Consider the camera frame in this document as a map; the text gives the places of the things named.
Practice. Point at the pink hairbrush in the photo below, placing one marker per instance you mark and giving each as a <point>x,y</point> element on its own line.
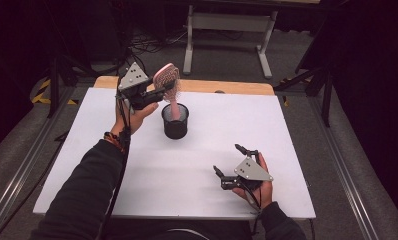
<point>168,75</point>

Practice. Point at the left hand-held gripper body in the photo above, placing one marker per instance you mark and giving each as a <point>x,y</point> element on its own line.
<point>135,86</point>

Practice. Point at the aluminium floor rail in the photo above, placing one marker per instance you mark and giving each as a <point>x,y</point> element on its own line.
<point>23,166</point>
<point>343,166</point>

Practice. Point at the white table cover sheet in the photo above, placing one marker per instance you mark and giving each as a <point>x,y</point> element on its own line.
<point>187,196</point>

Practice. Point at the black tripod stand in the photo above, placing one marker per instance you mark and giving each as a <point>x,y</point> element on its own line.
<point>326,96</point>
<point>55,86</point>

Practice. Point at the yellow black hazard tape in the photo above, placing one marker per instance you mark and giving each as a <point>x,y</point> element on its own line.
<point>40,95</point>

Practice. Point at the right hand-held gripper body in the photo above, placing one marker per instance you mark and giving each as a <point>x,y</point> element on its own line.
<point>252,171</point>

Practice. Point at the black mesh cup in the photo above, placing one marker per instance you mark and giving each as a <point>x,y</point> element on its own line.
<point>175,130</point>

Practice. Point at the person's right hand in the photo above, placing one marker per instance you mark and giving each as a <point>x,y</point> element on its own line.
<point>265,195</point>

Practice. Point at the white metal desk frame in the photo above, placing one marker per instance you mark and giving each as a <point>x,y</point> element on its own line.
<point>232,22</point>

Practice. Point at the person's left hand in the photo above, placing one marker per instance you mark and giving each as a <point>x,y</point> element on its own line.
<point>130,121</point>

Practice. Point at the person's dark lap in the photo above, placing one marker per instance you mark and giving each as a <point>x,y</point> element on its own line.
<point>187,233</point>

